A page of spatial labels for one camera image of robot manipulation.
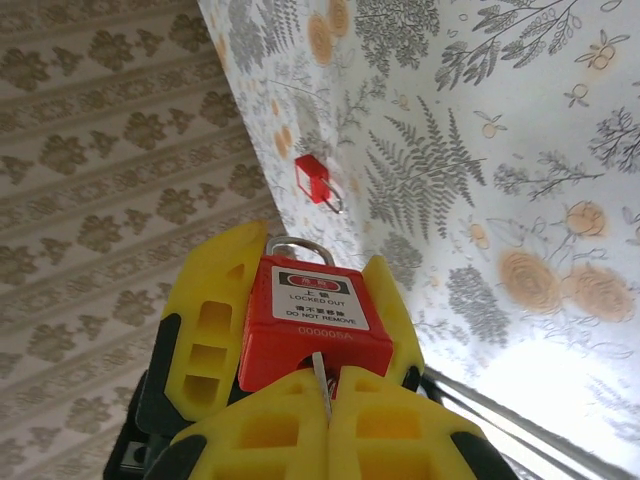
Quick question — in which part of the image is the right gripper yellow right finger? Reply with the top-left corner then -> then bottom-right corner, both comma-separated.
327,366 -> 521,480

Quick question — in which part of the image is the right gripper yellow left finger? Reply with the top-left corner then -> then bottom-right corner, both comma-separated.
144,369 -> 334,480

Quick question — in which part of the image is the red safety padlock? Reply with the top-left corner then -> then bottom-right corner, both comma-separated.
237,235 -> 395,395
293,153 -> 345,215

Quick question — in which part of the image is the silver metal key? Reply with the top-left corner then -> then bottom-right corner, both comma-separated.
312,349 -> 335,424

